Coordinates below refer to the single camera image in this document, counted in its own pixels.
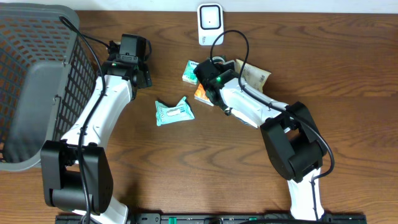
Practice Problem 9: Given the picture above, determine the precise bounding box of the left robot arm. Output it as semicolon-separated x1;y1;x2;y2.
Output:
40;34;152;223

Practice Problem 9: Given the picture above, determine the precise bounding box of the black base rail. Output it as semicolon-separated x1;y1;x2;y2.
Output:
55;212;368;224

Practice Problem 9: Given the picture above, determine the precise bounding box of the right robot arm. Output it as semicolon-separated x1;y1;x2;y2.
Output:
193;59;327;221

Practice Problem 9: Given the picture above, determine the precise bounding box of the dark green round-label box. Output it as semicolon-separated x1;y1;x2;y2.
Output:
211;55;226;64

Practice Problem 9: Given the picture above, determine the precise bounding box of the white blue snack bag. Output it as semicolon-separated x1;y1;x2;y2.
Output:
229;58;272;128

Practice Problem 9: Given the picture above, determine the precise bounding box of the teal tissue pack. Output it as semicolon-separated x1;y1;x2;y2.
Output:
182;60;199;85

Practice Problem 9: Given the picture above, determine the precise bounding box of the teal wet wipes pack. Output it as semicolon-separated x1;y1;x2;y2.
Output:
155;96;195;126

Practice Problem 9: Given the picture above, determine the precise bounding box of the orange tissue pack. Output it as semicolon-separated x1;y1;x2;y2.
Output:
194;84;214;106

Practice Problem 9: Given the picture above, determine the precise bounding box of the white barcode scanner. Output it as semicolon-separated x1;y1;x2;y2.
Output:
197;3;224;46

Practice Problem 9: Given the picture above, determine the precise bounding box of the grey plastic mesh basket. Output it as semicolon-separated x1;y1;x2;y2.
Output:
1;3;97;172

